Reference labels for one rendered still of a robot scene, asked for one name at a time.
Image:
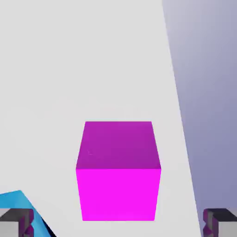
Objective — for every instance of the small blue cube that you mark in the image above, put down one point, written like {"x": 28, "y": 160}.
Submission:
{"x": 20, "y": 200}

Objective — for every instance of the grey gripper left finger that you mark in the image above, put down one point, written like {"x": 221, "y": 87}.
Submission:
{"x": 16, "y": 222}

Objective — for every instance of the small magenta cube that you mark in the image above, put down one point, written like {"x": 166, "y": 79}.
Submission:
{"x": 118, "y": 177}

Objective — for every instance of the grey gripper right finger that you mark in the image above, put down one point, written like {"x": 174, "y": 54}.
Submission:
{"x": 220, "y": 223}

